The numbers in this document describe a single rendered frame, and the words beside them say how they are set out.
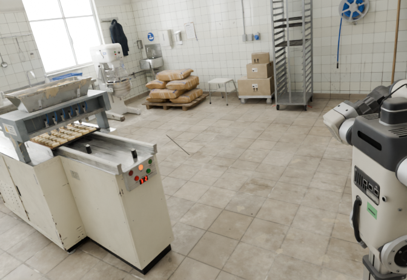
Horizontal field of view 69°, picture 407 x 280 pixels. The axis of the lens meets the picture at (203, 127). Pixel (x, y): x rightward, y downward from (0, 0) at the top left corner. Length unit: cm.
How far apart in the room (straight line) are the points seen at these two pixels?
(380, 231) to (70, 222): 216
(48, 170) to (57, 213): 35
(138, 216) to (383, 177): 151
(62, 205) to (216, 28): 451
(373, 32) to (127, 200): 441
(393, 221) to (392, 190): 11
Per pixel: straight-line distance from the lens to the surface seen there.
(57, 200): 252
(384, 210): 105
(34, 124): 241
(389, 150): 94
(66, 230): 265
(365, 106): 121
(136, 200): 201
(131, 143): 214
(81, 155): 212
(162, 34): 670
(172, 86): 568
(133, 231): 208
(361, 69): 541
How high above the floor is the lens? 165
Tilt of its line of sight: 21 degrees down
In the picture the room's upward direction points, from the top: 8 degrees counter-clockwise
